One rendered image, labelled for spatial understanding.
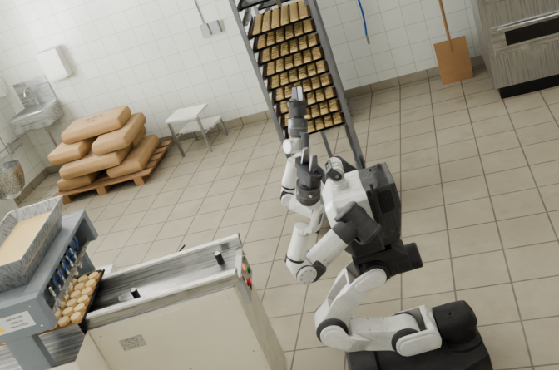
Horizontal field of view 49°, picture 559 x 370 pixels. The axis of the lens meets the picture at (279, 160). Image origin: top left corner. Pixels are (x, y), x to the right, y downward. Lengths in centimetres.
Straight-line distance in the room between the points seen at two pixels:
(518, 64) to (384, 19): 152
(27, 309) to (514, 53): 425
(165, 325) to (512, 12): 379
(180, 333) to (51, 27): 511
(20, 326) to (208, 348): 80
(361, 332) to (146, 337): 96
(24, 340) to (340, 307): 132
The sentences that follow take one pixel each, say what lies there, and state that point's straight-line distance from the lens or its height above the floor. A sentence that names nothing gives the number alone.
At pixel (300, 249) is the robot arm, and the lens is 227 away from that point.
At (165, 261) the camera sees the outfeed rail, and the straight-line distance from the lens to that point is 301.
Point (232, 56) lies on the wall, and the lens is 672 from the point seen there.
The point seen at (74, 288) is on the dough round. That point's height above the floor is 92.
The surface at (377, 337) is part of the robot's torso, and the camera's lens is 293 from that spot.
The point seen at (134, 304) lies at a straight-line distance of 281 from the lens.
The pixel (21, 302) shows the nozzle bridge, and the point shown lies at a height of 118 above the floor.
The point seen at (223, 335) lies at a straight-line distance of 285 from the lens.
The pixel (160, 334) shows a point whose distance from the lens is 288.
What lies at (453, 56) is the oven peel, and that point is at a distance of 624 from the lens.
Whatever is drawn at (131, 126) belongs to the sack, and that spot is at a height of 55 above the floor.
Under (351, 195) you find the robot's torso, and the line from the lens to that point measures 244.
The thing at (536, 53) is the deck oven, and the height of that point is 35.
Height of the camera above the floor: 228
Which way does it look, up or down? 23 degrees down
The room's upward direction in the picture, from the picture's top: 21 degrees counter-clockwise
